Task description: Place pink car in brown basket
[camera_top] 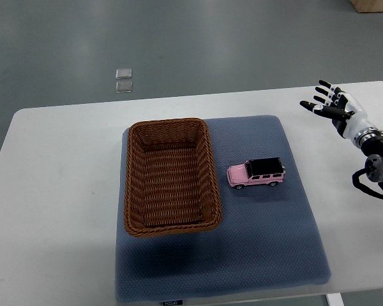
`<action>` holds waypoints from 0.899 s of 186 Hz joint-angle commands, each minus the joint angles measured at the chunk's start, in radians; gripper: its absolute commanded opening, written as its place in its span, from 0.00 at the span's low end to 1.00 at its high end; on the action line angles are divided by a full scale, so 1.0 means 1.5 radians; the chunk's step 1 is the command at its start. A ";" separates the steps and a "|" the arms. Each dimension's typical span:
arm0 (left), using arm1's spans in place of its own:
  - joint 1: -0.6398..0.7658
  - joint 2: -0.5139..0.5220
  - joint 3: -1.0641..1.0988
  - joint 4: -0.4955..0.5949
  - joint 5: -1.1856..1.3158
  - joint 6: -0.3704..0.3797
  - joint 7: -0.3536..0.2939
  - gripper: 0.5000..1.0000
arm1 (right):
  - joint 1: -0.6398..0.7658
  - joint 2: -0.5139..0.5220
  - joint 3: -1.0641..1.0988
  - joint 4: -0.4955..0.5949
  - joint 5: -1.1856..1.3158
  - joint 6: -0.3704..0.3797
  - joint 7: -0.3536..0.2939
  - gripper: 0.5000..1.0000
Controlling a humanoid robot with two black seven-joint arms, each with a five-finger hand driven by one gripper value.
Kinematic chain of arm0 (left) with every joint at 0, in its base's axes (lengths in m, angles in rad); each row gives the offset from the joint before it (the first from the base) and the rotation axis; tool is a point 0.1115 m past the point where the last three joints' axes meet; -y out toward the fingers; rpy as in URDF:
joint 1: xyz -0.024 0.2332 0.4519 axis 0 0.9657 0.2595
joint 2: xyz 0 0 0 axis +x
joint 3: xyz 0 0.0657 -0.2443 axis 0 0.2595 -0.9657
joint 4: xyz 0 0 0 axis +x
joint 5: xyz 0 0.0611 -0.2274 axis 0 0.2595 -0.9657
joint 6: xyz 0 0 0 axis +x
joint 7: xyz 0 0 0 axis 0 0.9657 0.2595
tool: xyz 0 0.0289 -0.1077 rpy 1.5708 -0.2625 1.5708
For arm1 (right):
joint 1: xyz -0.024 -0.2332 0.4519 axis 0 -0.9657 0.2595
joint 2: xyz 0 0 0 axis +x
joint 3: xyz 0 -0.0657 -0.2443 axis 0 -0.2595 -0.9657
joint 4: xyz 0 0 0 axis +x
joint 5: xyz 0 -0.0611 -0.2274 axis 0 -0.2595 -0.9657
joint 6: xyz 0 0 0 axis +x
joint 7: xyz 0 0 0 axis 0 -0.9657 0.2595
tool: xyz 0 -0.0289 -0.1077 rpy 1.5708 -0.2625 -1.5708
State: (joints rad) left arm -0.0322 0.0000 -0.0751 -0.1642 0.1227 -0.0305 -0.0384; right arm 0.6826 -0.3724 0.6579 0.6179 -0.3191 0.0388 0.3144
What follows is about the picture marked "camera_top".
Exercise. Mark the floor metal plate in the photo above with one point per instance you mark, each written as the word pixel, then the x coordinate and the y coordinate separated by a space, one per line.
pixel 123 73
pixel 124 86

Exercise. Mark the upper floor metal plate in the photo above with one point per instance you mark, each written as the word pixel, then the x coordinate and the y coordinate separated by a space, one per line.
pixel 123 73

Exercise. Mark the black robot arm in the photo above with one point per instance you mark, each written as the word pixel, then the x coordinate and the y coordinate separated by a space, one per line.
pixel 373 150

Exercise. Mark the lower floor metal plate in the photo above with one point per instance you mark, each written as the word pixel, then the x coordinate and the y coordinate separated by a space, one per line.
pixel 124 86

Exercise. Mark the blue grey cloth mat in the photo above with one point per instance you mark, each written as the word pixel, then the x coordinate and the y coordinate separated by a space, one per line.
pixel 268 238

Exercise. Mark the white table leg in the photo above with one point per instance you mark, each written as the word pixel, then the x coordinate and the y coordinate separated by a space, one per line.
pixel 334 299

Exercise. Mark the brown wicker basket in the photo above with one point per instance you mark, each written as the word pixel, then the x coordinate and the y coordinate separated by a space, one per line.
pixel 171 185

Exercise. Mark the cardboard box corner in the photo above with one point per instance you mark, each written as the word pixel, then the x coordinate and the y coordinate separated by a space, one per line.
pixel 368 6

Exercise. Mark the pink toy car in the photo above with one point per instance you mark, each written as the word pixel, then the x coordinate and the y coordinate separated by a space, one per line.
pixel 256 172

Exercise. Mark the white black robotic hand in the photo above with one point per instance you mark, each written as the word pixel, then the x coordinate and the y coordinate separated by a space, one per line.
pixel 347 115

